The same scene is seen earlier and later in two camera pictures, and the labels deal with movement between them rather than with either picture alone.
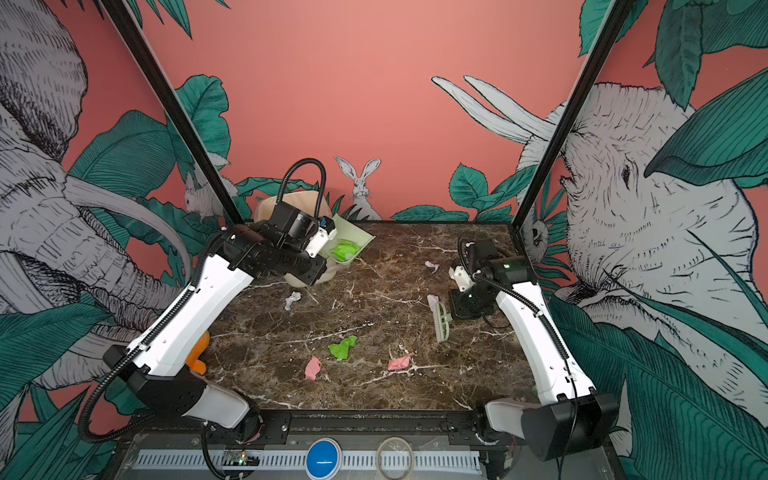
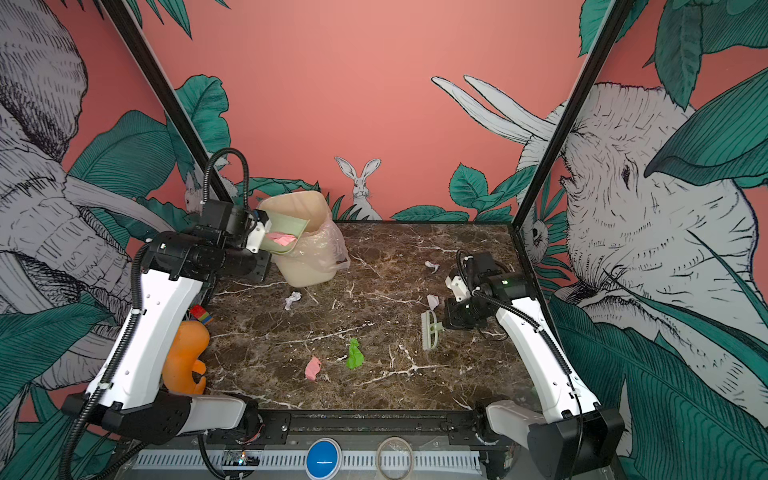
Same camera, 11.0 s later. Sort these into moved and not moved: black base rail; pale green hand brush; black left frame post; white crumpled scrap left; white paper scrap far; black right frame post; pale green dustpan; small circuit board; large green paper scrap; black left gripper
Moved: black left gripper; pale green hand brush; pale green dustpan; large green paper scrap
Not moved: small circuit board; black right frame post; white crumpled scrap left; black base rail; white paper scrap far; black left frame post
